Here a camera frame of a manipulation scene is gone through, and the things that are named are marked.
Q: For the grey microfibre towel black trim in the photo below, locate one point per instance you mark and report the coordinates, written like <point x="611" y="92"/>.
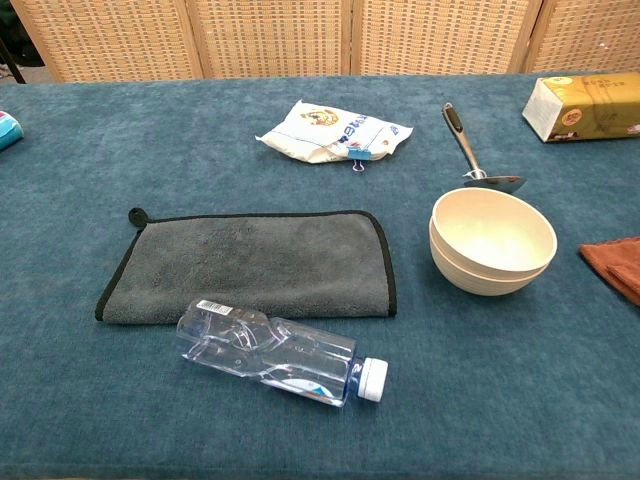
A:
<point x="250" y="265"/>

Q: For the blue binder clip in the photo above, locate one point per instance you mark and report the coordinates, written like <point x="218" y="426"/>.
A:
<point x="356" y="154"/>

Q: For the white printed plastic bag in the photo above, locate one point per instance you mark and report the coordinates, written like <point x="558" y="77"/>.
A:
<point x="320" y="130"/>

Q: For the clear plastic water bottle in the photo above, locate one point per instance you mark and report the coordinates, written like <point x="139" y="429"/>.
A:
<point x="280" y="357"/>

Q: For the blue plush table cloth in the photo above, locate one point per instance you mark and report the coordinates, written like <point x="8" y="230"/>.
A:
<point x="200" y="150"/>

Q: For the woven wicker screen panel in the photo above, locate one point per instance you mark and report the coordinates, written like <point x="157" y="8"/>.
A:
<point x="590" y="35"/>
<point x="110" y="40"/>
<point x="440" y="35"/>
<point x="270" y="37"/>

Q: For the brown cloth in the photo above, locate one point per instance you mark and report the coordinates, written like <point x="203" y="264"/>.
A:
<point x="617" y="265"/>

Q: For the gold tissue box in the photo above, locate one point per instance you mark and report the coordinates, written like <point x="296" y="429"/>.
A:
<point x="595" y="110"/>

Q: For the blue plastic wrap box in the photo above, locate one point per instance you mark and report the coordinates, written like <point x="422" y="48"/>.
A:
<point x="9" y="131"/>

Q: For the black stand pole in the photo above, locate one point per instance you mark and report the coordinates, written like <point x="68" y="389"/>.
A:
<point x="12" y="62"/>

